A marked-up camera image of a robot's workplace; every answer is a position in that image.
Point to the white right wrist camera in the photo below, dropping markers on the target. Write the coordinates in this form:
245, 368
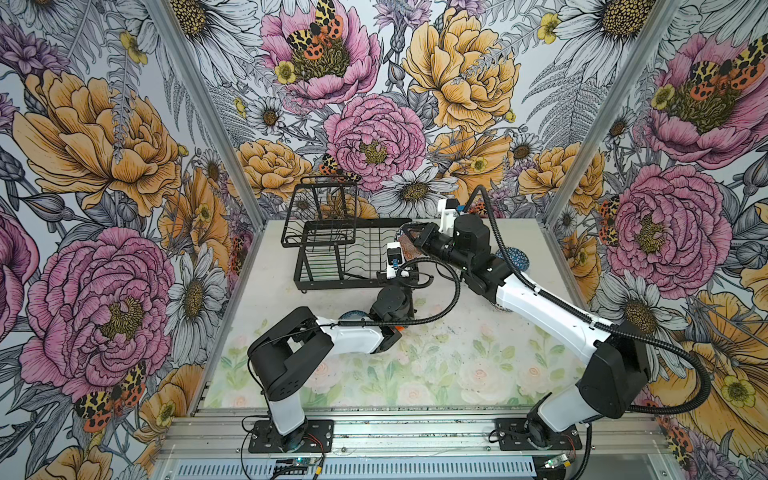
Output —
449, 210

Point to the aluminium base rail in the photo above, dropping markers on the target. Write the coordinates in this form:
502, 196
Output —
415, 444

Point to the right aluminium corner post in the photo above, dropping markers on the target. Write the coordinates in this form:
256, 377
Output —
650, 36

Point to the aluminium corner post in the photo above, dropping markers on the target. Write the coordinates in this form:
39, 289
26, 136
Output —
186, 62
650, 36

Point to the left aluminium corner post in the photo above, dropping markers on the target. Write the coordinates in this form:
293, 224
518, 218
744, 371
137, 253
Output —
186, 62

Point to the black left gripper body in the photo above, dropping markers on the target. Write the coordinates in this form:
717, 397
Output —
402, 281

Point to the green circuit board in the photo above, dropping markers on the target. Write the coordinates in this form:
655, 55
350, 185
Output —
297, 463

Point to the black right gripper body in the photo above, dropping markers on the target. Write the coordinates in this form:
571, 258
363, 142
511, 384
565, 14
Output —
436, 242

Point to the black wire dish rack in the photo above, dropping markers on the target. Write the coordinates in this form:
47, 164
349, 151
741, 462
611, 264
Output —
341, 244

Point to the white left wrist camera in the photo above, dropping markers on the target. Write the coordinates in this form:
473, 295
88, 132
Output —
394, 259

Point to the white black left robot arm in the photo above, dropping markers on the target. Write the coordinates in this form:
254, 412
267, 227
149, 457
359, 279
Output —
284, 358

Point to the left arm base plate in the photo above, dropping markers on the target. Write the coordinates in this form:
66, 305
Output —
314, 436

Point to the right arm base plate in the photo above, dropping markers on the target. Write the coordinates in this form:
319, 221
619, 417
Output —
522, 434

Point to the red patterned ceramic bowl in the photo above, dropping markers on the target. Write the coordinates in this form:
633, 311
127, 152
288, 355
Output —
408, 249

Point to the dark blue patterned bowl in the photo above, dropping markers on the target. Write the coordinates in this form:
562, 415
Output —
514, 256

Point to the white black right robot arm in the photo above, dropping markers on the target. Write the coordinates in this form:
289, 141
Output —
616, 361

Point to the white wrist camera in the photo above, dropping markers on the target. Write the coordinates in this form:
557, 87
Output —
394, 259
449, 210

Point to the blue floral ceramic bowl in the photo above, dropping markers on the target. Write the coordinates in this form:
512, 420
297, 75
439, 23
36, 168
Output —
353, 315

